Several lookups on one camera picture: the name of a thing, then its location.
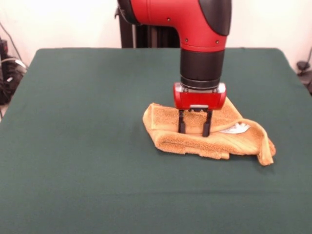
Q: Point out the dark green table cloth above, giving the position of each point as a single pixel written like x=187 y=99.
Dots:
x=73 y=146

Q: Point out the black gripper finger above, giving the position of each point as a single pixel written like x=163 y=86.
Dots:
x=207 y=124
x=182 y=123

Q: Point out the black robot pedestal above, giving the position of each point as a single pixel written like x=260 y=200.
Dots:
x=151 y=36

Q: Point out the orange terry towel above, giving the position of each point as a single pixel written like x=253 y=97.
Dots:
x=185 y=145

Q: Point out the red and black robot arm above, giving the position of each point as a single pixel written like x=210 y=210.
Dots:
x=195 y=24

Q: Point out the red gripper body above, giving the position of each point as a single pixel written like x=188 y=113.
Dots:
x=200 y=100

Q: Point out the black wall adapter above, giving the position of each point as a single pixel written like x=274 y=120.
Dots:
x=3 y=46

